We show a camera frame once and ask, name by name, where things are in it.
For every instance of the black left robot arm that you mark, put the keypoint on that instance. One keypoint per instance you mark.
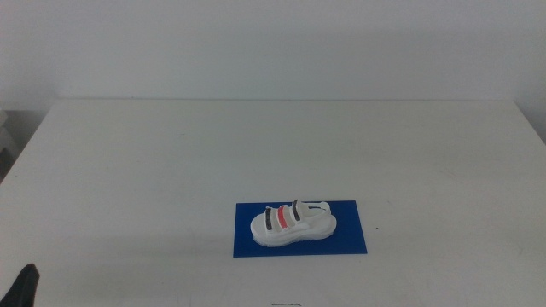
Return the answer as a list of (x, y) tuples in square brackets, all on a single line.
[(21, 287)]

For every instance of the blue rectangular mat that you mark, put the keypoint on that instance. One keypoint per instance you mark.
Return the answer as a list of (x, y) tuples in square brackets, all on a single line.
[(350, 239)]

